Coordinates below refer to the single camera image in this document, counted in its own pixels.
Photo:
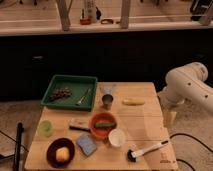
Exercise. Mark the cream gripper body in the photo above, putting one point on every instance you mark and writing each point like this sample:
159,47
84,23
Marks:
169,117

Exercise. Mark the yellow banana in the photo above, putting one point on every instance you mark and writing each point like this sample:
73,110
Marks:
133,102

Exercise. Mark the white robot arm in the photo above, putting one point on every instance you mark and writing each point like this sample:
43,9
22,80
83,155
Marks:
185,82

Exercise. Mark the white cup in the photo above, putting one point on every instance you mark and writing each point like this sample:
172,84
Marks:
117,138

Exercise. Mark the small metal cup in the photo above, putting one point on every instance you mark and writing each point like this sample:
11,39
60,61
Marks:
107,100

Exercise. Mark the orange bowl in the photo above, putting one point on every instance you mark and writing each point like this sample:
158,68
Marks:
101,133

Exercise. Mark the clear glass cup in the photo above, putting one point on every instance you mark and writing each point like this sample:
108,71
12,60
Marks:
107,89

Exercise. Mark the green cucumber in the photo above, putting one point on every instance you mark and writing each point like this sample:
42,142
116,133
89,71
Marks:
104,125

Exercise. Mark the blue sponge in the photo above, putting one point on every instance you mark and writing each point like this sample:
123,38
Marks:
86,144

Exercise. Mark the metal spoon in tray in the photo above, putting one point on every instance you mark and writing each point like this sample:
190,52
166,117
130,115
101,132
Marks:
79,102

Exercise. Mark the wooden block eraser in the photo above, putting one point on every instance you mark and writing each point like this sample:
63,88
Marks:
77,123

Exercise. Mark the green plastic tray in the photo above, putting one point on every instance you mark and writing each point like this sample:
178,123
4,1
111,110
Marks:
78,86

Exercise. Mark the bunch of dark grapes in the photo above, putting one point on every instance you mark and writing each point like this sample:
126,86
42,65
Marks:
60,93

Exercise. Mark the green plastic cup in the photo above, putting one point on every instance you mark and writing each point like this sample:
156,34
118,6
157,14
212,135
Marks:
45,128

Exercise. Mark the red object on shelf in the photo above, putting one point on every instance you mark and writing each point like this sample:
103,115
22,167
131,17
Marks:
83,19

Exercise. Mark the black pole stand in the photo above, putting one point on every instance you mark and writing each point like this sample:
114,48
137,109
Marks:
19,132

